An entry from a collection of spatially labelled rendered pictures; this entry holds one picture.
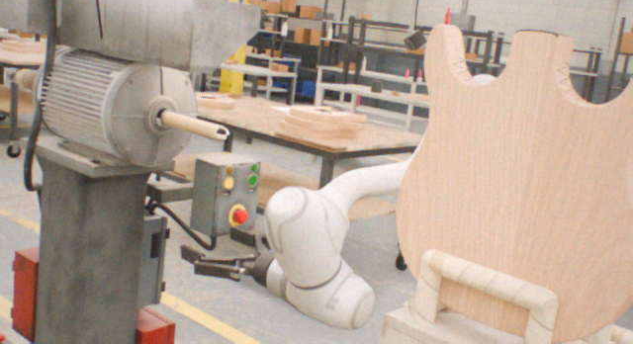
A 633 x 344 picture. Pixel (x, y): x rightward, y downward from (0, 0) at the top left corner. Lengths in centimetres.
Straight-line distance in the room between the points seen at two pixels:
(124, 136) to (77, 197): 25
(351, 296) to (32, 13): 111
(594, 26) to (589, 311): 1187
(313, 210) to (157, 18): 54
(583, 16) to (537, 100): 1190
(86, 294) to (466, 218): 117
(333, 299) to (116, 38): 72
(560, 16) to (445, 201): 1200
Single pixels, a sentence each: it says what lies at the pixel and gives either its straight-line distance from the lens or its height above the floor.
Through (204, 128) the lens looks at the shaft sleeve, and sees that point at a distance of 152.
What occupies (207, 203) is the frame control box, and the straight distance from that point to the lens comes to 185.
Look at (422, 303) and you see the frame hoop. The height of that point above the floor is 114.
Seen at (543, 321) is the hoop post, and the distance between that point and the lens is 92.
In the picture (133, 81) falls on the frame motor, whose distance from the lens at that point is 162.
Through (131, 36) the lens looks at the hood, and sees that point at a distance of 149.
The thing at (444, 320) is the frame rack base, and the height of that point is 110.
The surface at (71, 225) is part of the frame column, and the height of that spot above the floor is 94.
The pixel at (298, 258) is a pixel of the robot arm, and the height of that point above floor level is 113.
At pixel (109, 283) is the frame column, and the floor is 78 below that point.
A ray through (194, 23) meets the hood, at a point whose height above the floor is 148.
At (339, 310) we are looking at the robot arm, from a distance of 121.
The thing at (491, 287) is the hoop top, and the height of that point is 119.
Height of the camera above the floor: 150
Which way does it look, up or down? 11 degrees down
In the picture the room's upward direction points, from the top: 7 degrees clockwise
